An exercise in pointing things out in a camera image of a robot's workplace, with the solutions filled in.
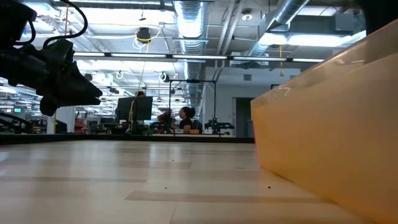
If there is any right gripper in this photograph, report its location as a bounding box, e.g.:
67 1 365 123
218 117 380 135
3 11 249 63
354 0 398 35

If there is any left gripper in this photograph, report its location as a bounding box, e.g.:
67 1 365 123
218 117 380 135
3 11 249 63
35 39 103 108

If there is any white building pillar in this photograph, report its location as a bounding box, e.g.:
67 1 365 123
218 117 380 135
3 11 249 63
46 105 77 134

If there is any red background equipment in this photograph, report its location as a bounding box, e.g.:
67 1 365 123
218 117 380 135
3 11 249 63
73 111 87 134

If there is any black computer monitor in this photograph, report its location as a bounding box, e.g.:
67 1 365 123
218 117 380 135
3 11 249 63
114 95 154 135

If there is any dark red background object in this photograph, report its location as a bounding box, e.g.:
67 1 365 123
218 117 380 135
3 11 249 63
157 110 172 132

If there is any seated person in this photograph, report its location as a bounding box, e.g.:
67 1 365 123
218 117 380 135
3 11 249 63
174 106 203 134

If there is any long ceiling light strip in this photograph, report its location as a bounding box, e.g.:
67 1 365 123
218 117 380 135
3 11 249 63
73 50 326 63

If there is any orange plastic bin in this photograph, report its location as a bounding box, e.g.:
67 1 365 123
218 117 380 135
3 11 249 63
250 19 398 224

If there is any grey door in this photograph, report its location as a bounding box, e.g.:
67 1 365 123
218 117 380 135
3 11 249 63
235 96 256 138

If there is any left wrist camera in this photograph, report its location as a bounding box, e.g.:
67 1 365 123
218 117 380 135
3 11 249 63
39 96 60 117

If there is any black aluminium table frame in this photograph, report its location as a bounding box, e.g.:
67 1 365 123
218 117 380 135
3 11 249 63
0 133 255 144

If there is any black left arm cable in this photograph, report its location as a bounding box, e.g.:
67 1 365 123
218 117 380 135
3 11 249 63
18 0 89 47

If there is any black ceiling camera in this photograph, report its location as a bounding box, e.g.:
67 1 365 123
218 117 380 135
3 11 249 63
136 27 152 44

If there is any slanted silver air duct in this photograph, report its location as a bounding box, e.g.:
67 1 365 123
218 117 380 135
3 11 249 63
247 0 312 58

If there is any black tubular frame stand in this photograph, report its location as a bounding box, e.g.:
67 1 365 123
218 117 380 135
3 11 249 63
169 79 218 138

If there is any large silver spiral duct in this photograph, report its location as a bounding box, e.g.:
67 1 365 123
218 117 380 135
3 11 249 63
172 0 208 118

